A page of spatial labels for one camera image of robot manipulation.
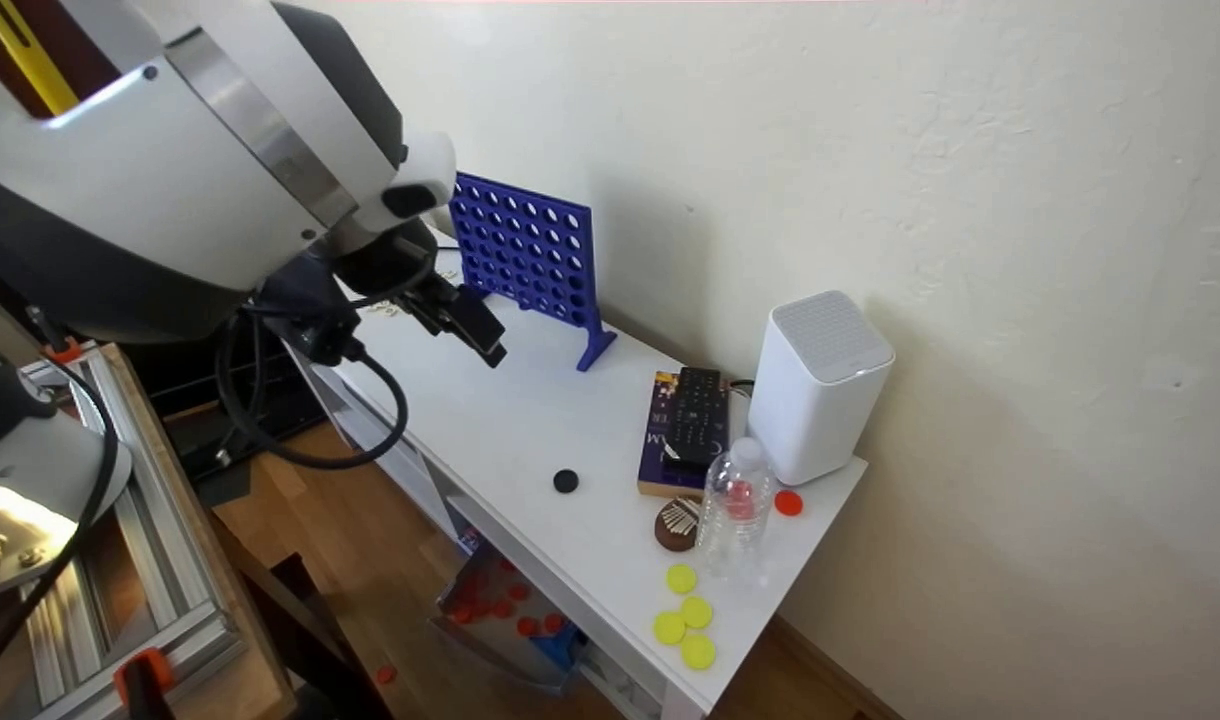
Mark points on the red game disc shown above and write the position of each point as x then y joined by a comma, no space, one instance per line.
791,503

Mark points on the cardboard box of discs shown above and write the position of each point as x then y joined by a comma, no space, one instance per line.
498,613

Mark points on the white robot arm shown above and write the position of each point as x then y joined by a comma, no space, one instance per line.
178,163

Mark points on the white speaker box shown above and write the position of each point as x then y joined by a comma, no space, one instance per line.
819,385

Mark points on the black remote control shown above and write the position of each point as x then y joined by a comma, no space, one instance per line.
693,419

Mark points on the yellow game disc upper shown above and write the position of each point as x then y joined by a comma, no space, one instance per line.
683,577

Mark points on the brown round coaster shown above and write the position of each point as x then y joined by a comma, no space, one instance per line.
679,525

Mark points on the blue connect four grid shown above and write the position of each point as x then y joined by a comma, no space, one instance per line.
533,250

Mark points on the yellow game disc left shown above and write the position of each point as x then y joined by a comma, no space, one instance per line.
671,631

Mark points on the aluminium frame stand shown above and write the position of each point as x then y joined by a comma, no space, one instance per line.
145,582

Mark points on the yellow game disc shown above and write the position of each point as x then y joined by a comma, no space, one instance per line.
683,577
671,631
699,652
699,613

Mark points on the clear plastic bottle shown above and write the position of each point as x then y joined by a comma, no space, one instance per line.
739,503

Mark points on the yellow game disc lower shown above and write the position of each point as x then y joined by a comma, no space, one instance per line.
699,652

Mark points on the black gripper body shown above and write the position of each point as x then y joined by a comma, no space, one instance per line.
400,268

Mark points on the purple card box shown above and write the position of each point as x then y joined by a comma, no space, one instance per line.
659,472

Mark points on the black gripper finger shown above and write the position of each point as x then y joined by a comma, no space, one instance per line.
483,330

